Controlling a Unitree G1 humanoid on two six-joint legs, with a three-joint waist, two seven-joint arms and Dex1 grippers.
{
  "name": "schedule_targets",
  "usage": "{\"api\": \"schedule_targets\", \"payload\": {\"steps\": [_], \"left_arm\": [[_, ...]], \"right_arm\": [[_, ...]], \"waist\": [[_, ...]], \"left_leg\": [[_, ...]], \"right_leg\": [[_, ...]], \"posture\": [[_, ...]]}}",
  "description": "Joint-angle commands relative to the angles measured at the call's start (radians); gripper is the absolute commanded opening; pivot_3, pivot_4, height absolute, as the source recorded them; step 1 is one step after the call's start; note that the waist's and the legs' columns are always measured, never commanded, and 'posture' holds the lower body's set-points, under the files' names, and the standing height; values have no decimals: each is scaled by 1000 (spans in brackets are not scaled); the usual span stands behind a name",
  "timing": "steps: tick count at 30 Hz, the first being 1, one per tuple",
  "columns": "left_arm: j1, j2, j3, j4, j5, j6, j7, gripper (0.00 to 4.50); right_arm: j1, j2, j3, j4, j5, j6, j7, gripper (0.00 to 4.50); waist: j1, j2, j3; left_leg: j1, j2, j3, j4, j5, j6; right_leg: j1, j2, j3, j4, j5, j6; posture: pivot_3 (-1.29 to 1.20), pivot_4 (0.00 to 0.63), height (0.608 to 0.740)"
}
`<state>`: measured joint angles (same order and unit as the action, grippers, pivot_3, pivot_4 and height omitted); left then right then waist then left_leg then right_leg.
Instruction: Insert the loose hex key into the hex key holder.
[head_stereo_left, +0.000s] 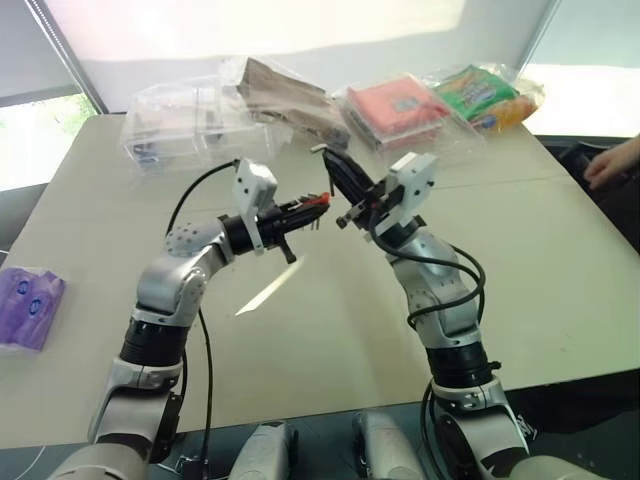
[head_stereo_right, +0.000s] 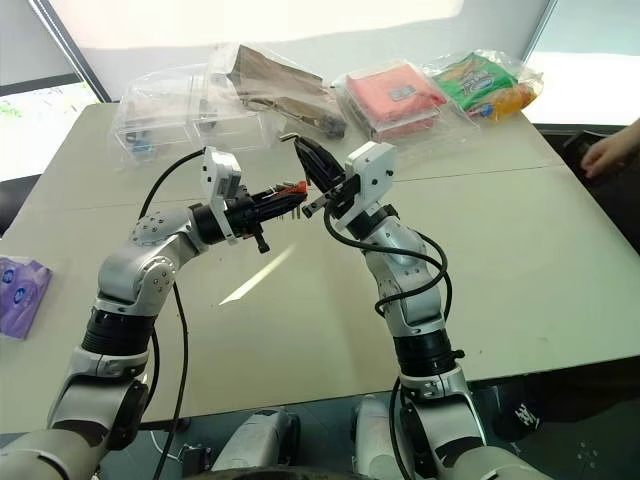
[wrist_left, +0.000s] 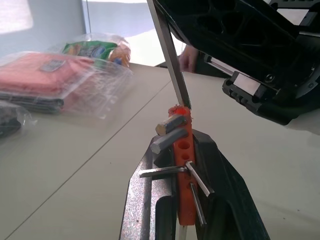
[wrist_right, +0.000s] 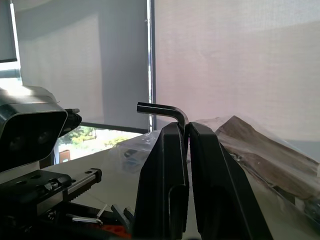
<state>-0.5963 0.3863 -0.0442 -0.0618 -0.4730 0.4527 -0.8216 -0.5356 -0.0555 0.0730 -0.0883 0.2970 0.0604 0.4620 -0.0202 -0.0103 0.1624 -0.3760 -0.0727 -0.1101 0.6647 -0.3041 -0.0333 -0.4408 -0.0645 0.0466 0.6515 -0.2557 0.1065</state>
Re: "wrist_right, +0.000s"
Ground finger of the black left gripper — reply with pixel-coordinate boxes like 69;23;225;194
63;201;115;226

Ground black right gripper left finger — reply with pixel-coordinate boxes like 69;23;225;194
132;121;190;239

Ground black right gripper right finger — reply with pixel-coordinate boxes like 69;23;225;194
188;121;274;240

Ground red and black hex key holder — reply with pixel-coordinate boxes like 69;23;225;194
94;223;132;240

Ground black L-shaped hex key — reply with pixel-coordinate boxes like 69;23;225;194
136;101;189;151

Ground silver hex key in holder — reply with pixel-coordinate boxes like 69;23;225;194
71;216;104;226

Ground dark hex key in holder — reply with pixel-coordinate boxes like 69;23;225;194
110;204;129;230
123;206;136;226

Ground clear plastic bag blue label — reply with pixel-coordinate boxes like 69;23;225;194
107;129;161;175

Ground wide white roller blind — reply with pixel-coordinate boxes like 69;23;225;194
152;0;320;162

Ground wide grey roller blind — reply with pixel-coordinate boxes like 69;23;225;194
11;0;151;135

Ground narrow grey roller blind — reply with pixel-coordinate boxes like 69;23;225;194
0;0;18;64

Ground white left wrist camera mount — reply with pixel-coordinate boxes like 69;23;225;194
0;86;69;174

